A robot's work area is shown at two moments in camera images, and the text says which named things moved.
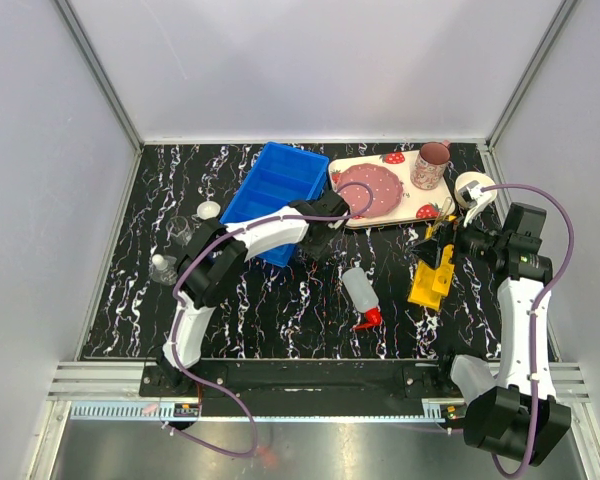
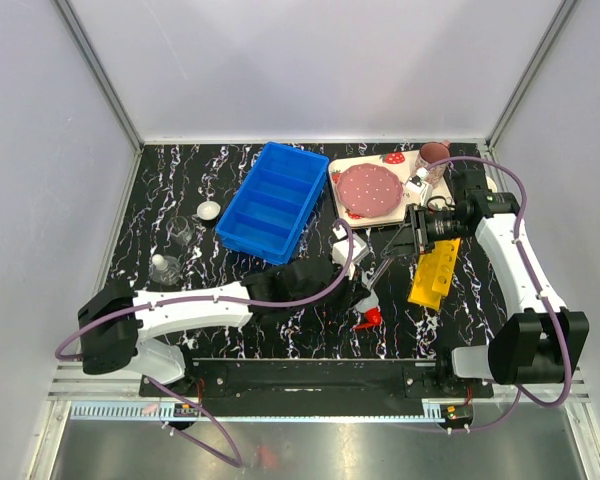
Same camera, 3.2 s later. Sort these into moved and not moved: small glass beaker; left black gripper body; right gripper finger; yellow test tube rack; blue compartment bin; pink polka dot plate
Moved: left black gripper body; right gripper finger
Not moved: blue compartment bin; small glass beaker; pink polka dot plate; yellow test tube rack
